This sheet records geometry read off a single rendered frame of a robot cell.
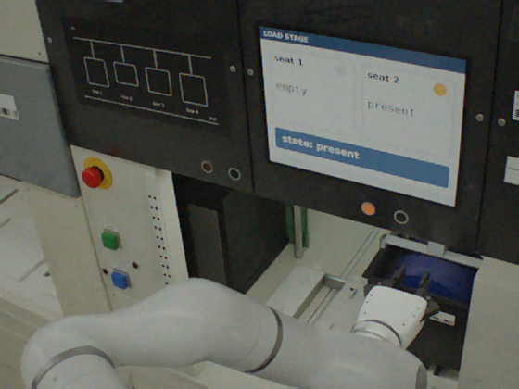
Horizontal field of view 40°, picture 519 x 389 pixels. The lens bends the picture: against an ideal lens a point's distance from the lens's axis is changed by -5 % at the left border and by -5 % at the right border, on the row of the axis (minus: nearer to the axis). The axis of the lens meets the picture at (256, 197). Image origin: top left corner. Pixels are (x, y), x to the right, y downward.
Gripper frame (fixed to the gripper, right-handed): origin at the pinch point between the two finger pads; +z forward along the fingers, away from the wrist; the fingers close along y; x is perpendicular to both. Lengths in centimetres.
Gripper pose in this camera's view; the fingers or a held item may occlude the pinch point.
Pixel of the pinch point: (411, 280)
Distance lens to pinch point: 129.1
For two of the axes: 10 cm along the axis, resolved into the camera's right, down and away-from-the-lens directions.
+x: -0.7, -8.2, -5.7
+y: 8.7, 2.3, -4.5
